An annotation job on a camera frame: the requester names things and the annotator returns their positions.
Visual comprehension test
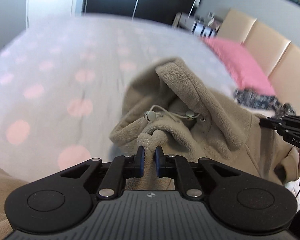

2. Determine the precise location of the dark floral garment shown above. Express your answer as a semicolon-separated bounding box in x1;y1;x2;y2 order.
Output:
233;89;297;115

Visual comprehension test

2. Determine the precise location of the beige padded headboard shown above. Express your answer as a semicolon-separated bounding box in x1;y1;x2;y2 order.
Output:
218;9;300;117

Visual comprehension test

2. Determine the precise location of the pink dotted bed sheet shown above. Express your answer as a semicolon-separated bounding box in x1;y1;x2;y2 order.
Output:
0;12;243;183

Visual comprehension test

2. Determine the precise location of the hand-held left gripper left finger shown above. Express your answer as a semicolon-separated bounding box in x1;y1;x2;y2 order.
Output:
59;146;147;198

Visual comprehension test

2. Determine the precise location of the pink pillow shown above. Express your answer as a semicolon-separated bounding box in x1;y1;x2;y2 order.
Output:
202;37;277;97

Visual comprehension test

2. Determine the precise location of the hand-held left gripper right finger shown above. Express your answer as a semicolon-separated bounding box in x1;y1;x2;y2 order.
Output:
154;145;240;197

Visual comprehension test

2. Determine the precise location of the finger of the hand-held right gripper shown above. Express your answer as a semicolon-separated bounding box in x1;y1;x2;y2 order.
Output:
259;117;285;131

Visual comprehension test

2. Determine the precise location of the white cloth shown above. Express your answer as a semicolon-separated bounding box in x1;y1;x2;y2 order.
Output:
284;176;300;212

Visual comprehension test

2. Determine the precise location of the beige fleece hoodie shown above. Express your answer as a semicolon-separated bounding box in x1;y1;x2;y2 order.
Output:
0;57;300;235

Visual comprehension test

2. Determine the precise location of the white nightstand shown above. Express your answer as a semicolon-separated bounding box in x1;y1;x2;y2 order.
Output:
172;11;224;39

